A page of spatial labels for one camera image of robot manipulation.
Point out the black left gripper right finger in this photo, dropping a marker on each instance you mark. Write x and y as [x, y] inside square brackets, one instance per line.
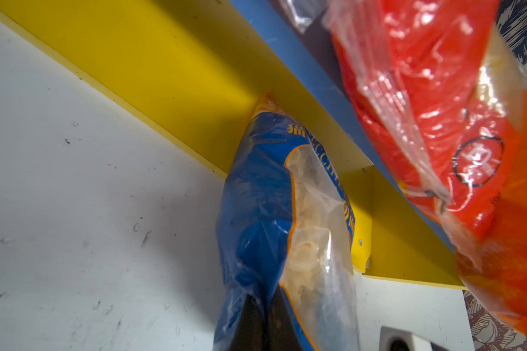
[280, 330]

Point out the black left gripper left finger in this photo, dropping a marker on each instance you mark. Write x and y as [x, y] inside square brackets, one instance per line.
[249, 335]

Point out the blue orange pasta bag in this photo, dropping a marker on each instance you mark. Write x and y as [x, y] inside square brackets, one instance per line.
[285, 221]

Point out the orange macaroni bag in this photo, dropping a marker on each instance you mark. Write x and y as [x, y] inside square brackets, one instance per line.
[495, 271]

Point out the red short pasta bag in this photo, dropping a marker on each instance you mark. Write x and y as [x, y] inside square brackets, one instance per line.
[416, 73]

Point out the yellow pink blue shelf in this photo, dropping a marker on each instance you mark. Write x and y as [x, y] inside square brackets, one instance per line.
[194, 71]

